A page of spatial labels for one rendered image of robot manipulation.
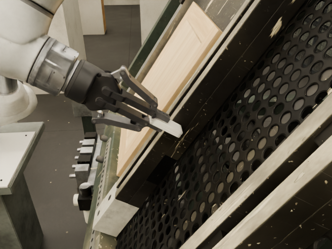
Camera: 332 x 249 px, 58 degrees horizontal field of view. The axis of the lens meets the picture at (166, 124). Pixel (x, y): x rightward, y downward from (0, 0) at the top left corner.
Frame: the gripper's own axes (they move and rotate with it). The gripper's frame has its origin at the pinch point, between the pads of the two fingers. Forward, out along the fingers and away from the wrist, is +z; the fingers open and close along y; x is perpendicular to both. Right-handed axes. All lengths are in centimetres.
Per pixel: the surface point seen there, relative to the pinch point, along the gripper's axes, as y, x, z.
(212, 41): 15.3, 26.1, 7.0
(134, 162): -15.8, 5.9, 1.4
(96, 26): -143, 551, -22
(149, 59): -11, 74, 5
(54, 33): -99, 283, -56
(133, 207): -25.7, 1.9, 6.8
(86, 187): -53, 32, 2
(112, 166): -38.0, 30.2, 4.8
